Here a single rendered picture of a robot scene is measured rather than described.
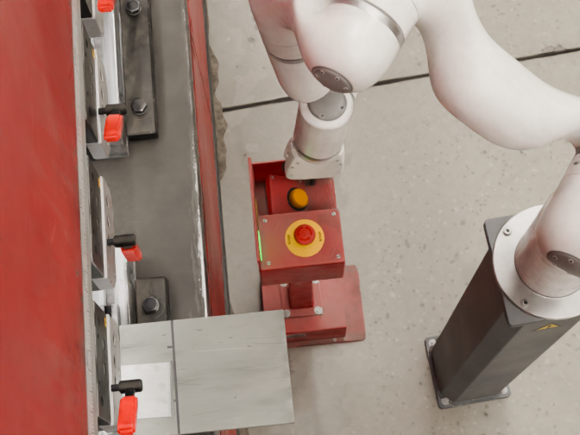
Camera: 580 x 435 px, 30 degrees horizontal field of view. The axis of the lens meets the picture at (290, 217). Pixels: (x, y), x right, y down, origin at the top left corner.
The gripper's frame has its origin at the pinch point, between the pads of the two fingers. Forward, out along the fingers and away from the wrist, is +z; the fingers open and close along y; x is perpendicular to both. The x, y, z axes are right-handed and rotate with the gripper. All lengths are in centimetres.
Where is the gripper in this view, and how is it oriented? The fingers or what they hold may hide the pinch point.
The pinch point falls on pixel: (309, 174)
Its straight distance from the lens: 194.7
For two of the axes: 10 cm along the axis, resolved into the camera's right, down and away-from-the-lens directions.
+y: 9.9, -0.7, 0.9
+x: -0.9, -9.5, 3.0
